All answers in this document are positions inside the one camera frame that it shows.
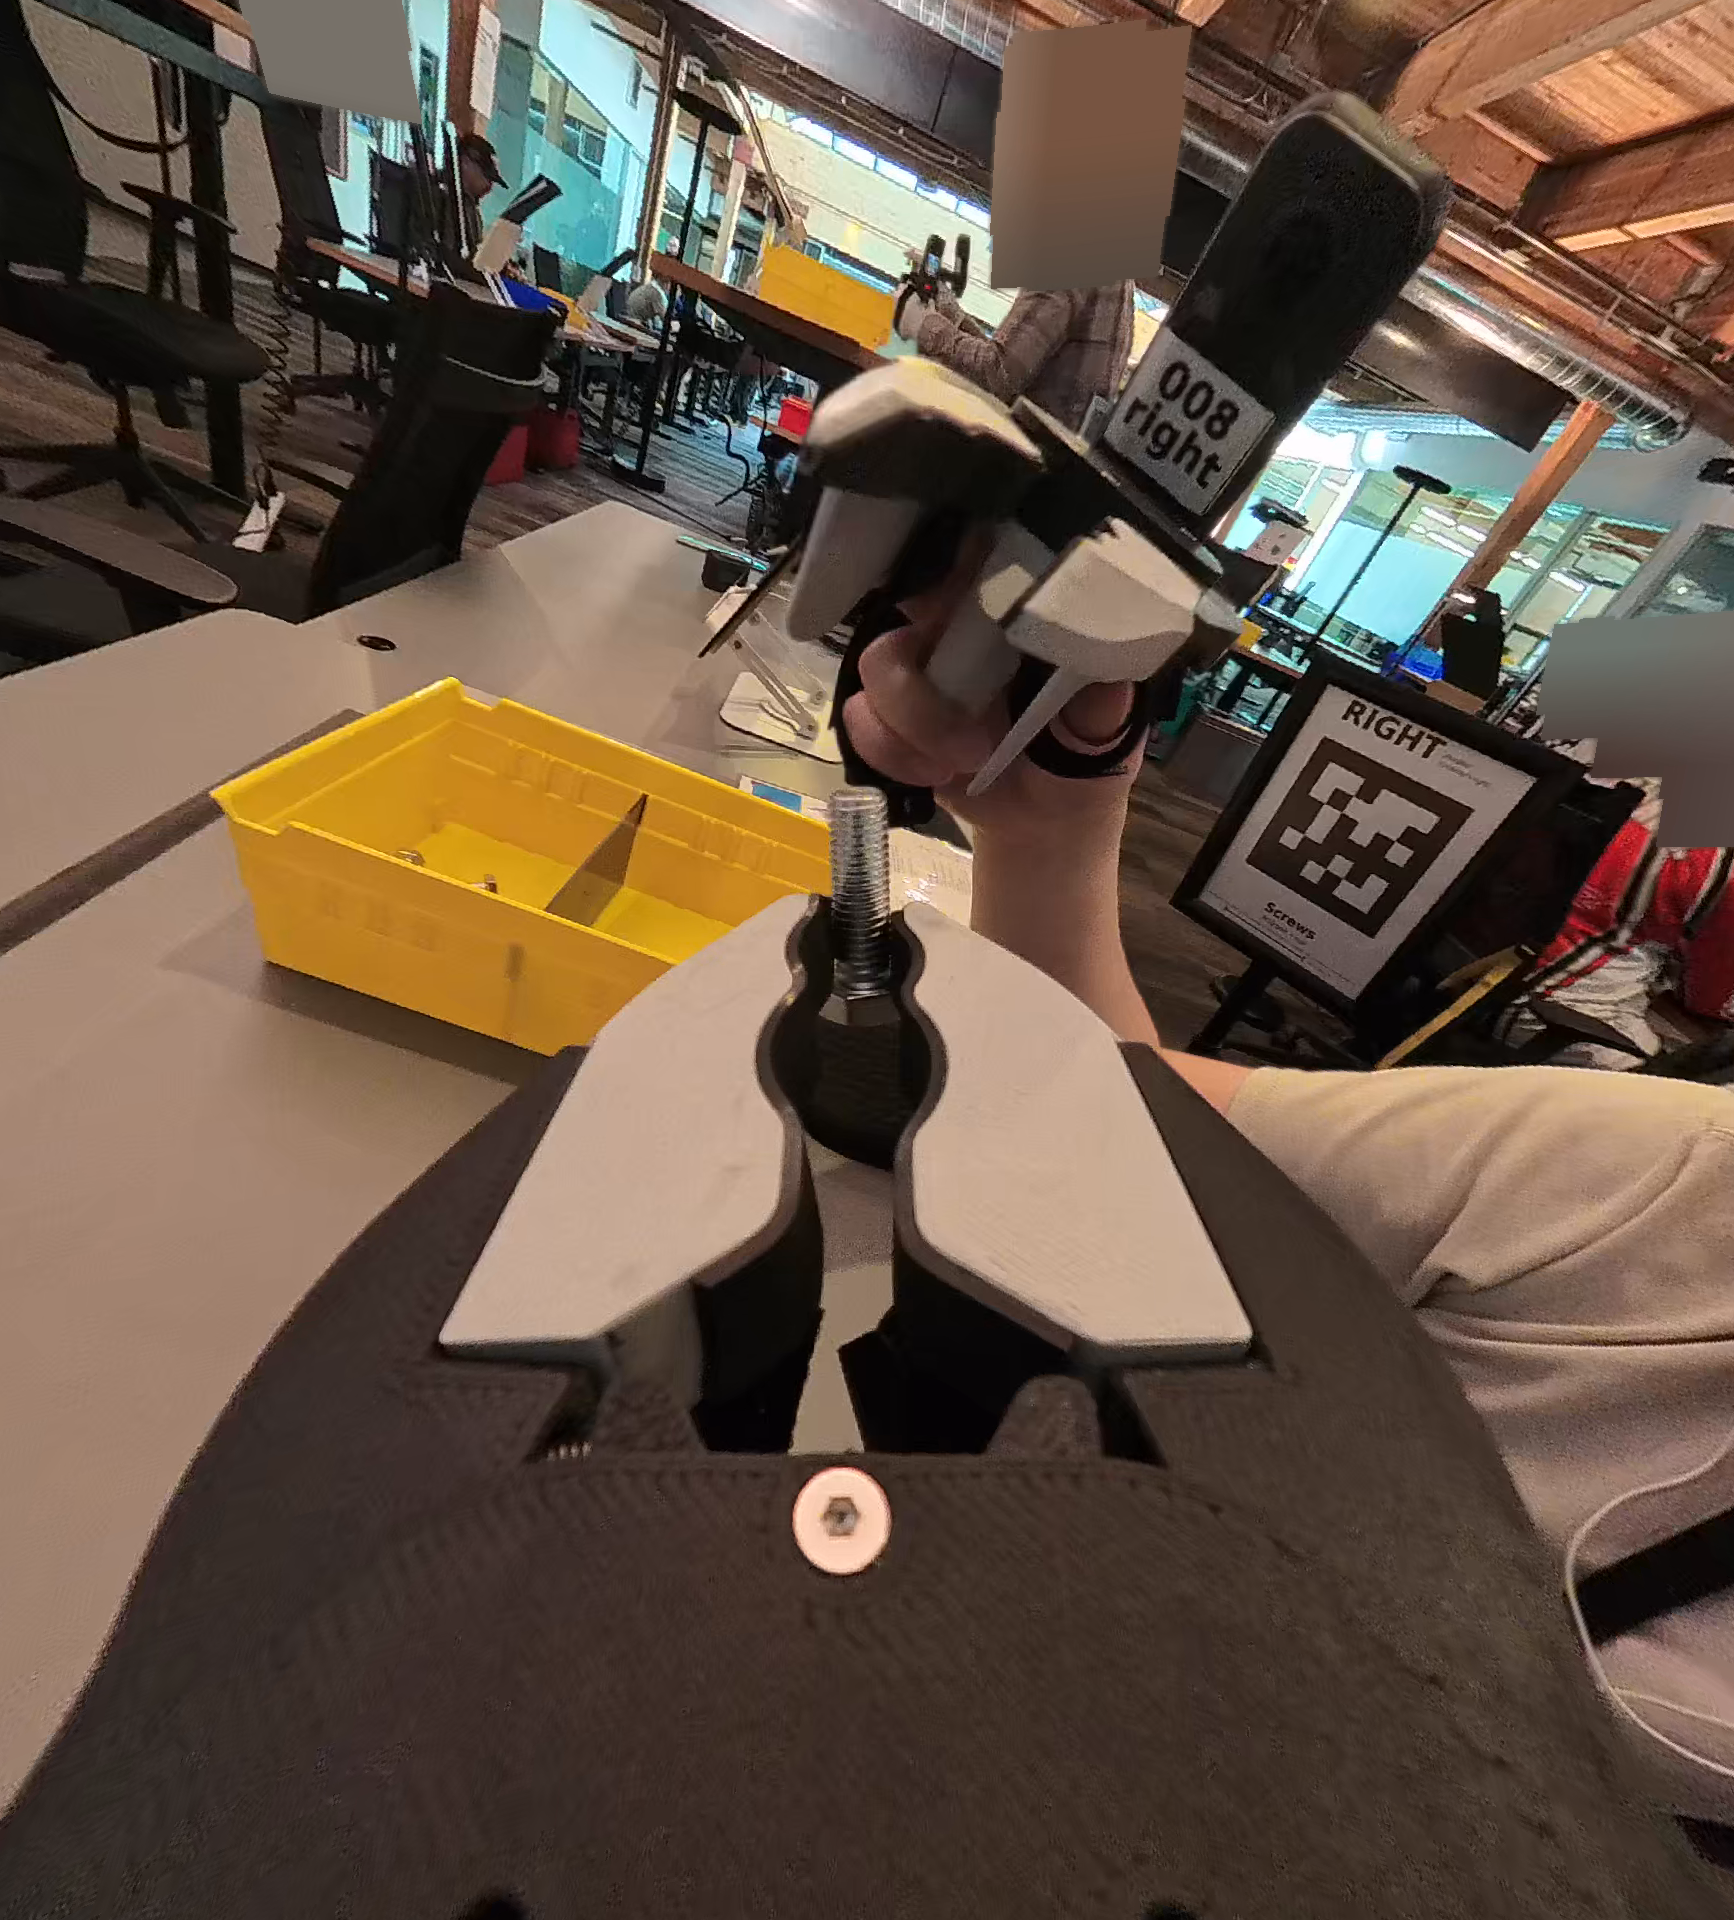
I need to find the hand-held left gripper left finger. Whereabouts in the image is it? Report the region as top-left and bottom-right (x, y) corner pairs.
(438, 896), (818, 1367)

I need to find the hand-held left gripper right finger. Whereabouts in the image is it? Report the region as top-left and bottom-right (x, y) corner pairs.
(889, 904), (1256, 1364)

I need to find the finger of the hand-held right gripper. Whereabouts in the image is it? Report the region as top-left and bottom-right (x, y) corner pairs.
(784, 360), (1050, 648)
(1006, 533), (1245, 699)

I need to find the steel hex bolt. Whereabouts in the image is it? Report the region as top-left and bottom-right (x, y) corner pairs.
(825, 790), (903, 1004)

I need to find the yellow plastic bin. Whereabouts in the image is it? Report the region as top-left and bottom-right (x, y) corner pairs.
(755, 239), (903, 350)
(211, 678), (835, 1056)

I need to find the person's right forearm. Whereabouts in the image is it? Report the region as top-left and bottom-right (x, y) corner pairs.
(969, 883), (1734, 1352)

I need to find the person's right hand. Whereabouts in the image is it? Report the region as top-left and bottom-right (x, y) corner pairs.
(837, 592), (1154, 932)

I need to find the black sign easel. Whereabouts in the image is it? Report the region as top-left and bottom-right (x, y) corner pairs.
(1188, 959), (1410, 1070)

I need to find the black floor lamp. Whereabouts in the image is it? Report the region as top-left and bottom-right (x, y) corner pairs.
(1347, 464), (1458, 670)

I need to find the dark bin divider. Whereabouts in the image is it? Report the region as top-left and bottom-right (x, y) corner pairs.
(544, 794), (653, 924)

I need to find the white tablet stand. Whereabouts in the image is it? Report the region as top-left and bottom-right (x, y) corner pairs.
(698, 545), (835, 744)

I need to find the framed black-white marker sign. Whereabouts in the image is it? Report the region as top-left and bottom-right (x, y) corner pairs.
(1171, 660), (1592, 1010)

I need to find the black office chair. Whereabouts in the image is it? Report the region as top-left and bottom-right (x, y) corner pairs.
(304, 275), (565, 620)
(0, 0), (276, 579)

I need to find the red and white jacket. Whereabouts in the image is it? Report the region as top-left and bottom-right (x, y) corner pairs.
(1534, 815), (1734, 1037)

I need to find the person's beige shirt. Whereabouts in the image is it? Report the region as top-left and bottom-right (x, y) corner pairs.
(1406, 1303), (1734, 1853)

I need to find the grey chair armrest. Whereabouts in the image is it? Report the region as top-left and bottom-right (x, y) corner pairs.
(0, 493), (243, 605)

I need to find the silver ceiling duct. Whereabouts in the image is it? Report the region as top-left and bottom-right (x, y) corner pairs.
(1406, 269), (1694, 451)

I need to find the coiled black cable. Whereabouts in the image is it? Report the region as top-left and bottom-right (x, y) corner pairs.
(259, 275), (303, 460)

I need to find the thin white cable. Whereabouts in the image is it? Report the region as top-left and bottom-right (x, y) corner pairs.
(1565, 1364), (1734, 1704)

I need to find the black shoulder strap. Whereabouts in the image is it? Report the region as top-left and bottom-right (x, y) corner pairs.
(1578, 1492), (1734, 1644)

